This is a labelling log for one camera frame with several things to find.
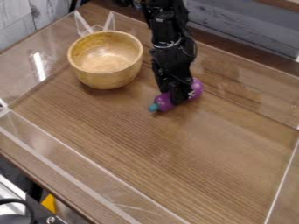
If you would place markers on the yellow tag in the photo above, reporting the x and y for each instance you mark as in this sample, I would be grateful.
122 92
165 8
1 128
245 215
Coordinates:
50 203

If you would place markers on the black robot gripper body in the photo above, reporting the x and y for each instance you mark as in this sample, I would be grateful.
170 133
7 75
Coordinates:
173 59

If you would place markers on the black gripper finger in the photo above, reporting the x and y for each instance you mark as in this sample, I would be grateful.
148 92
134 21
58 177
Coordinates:
164 81
181 89

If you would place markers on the purple toy eggplant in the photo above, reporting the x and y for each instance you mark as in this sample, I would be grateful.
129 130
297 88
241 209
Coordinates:
162 102

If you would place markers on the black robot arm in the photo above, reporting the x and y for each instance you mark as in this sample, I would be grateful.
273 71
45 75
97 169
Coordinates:
168 19

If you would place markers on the light wooden bowl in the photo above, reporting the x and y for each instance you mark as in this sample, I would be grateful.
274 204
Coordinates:
106 59

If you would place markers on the black base with screw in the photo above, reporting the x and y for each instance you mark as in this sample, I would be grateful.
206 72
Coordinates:
45 216

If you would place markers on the clear acrylic tray walls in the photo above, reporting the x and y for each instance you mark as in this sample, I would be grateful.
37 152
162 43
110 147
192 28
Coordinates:
216 162

